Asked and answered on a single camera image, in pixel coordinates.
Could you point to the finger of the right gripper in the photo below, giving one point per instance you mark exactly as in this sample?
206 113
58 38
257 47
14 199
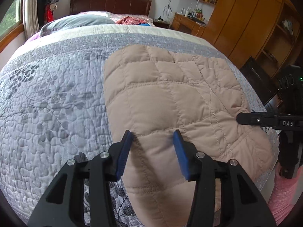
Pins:
270 120

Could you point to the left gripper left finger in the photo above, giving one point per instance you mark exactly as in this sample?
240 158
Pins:
62 204

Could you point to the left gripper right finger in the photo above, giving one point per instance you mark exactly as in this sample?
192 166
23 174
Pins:
241 202

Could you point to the beige quilted jacket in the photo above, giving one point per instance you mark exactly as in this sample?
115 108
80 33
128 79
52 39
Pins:
152 92

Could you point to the pink sleeve right forearm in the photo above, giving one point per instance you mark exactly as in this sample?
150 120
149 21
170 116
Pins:
280 202

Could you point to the coat rack with clothes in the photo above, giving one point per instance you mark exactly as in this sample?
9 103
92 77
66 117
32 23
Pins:
45 10

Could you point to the wooden wardrobe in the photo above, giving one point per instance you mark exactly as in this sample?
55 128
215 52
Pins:
270 31

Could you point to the dark bedside table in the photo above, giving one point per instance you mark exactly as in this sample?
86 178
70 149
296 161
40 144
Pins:
161 23

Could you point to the red patterned cloth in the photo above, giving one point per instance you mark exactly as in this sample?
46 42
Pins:
130 20

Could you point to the side window curtain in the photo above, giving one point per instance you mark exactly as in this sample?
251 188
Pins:
30 19

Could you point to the grey pillow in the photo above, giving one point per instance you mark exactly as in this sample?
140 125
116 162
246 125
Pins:
74 21

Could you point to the dark wooden headboard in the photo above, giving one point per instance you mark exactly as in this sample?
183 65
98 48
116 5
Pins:
136 7

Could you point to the side window wooden frame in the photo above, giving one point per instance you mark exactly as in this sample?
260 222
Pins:
11 24

